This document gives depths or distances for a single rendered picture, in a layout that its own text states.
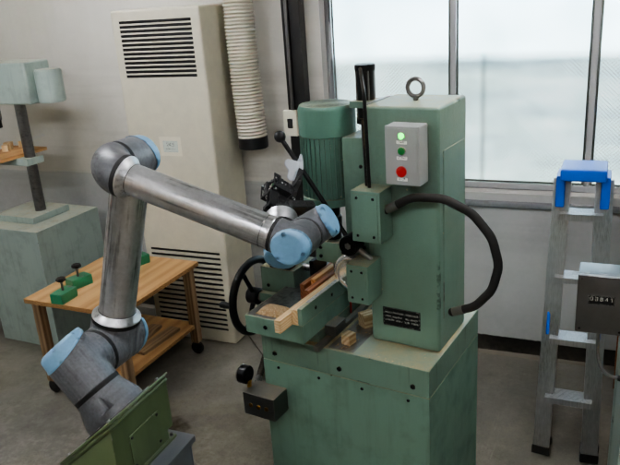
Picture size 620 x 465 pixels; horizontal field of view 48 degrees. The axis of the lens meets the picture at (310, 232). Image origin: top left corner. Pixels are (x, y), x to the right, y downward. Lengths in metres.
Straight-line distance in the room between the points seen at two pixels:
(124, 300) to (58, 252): 1.98
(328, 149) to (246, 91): 1.52
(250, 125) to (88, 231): 1.26
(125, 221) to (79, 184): 2.52
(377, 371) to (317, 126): 0.74
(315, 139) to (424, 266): 0.49
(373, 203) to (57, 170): 3.03
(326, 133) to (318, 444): 1.00
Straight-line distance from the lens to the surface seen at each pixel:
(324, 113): 2.04
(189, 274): 3.68
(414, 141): 1.83
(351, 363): 2.12
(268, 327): 2.13
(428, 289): 2.02
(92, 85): 4.30
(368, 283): 1.99
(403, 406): 2.11
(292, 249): 1.65
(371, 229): 1.93
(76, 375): 2.11
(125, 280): 2.13
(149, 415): 2.14
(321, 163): 2.08
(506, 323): 3.68
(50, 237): 4.06
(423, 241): 1.97
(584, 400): 2.95
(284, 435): 2.42
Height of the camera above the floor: 1.83
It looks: 19 degrees down
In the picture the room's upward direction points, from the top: 4 degrees counter-clockwise
